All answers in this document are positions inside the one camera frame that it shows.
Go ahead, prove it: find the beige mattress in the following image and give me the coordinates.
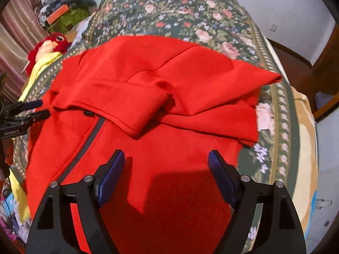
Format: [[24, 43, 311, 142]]
[[261, 29, 319, 233]]

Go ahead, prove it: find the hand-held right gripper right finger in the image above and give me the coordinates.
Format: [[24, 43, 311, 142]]
[[208, 149, 308, 254]]

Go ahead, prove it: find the orange box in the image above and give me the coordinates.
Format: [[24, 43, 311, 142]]
[[46, 4, 70, 25]]

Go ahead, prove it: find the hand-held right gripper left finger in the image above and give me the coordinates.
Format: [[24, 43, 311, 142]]
[[26, 149, 126, 254]]

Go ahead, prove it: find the light blue cloth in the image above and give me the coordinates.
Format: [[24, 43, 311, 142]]
[[70, 18, 92, 45]]

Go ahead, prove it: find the red zip jacket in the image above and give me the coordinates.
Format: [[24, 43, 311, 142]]
[[25, 35, 283, 254]]

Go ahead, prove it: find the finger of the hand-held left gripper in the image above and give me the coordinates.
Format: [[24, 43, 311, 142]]
[[22, 109, 51, 124], [13, 100, 44, 113]]

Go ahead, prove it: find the striped pink curtain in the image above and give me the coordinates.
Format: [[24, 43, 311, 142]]
[[0, 0, 51, 104]]

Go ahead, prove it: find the red plush toy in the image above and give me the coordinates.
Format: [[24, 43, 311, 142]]
[[25, 32, 72, 75]]

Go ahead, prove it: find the floral bed blanket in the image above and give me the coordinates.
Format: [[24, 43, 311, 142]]
[[12, 0, 301, 254]]

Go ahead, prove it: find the yellow cloth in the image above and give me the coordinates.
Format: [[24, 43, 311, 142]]
[[9, 51, 63, 221]]

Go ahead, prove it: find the dark grey cushion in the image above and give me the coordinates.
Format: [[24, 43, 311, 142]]
[[63, 0, 97, 10]]

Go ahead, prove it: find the green patterned cloth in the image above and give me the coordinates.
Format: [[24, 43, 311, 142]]
[[48, 6, 90, 34]]

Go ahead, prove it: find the white wardrobe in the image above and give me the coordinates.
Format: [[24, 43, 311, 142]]
[[304, 111, 339, 254]]

